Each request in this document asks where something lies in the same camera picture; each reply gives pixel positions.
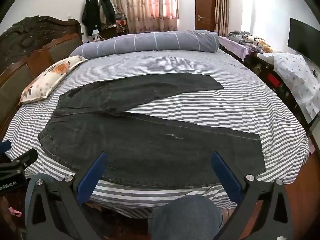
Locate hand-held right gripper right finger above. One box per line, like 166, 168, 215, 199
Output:
211, 152, 293, 240

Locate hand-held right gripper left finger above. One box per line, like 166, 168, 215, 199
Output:
25, 151, 109, 240

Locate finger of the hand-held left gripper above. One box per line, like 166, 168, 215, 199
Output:
0, 140, 12, 154
14, 149, 38, 174

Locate dark grey denim pants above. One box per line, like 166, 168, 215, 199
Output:
37, 72, 267, 188

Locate pink ribbon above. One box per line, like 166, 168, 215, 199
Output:
8, 206, 22, 217

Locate bed with grey striped sheet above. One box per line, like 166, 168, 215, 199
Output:
0, 47, 311, 219

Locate floral pillow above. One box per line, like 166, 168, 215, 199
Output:
19, 56, 88, 105

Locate carved dark wooden headboard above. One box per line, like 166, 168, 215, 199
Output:
0, 15, 83, 140

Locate low dark cabinet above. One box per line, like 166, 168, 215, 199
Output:
222, 45, 313, 131

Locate white spotted cloth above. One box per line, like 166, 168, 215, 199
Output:
257, 52, 320, 124

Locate light purple cloth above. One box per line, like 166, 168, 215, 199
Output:
218, 35, 251, 62

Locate pile of floral bedding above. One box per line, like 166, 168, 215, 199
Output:
227, 31, 276, 53

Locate dark wooden nightstand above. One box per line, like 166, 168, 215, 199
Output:
99, 24, 128, 40

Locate rolled grey checked duvet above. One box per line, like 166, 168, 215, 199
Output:
69, 30, 221, 60

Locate hanging black jacket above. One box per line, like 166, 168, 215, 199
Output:
82, 0, 102, 37

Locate black flat television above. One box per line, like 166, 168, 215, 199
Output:
287, 18, 320, 67

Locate hanging grey coat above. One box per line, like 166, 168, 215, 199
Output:
98, 0, 117, 27

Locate narrow patterned curtain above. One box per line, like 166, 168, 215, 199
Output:
214, 0, 230, 37

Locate brown wooden door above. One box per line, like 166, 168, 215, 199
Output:
195, 0, 216, 32

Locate patterned pink window curtain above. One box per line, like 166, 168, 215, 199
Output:
109, 0, 179, 34

